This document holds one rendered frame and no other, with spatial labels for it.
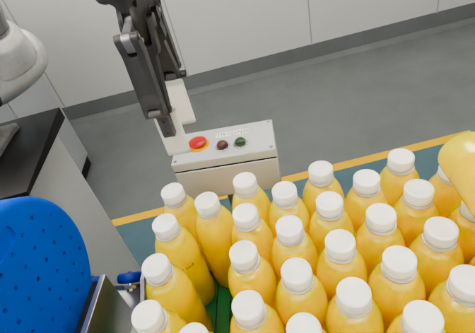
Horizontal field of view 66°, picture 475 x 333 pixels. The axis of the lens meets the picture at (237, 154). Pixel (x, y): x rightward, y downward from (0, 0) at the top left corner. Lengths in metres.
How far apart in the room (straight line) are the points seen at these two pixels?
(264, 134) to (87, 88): 2.93
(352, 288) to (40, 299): 0.43
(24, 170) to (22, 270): 0.52
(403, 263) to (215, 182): 0.38
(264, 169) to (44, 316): 0.42
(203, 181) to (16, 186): 0.51
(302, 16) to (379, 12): 0.69
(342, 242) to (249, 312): 0.15
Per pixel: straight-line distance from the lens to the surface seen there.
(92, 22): 3.30
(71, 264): 0.69
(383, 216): 0.54
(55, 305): 0.66
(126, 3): 0.41
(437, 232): 0.53
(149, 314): 0.50
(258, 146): 0.68
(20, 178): 1.07
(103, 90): 3.52
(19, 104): 2.36
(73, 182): 1.37
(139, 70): 0.40
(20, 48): 1.19
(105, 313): 0.65
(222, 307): 0.72
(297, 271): 0.48
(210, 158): 0.68
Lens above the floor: 1.51
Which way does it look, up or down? 37 degrees down
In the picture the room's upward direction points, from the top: 15 degrees counter-clockwise
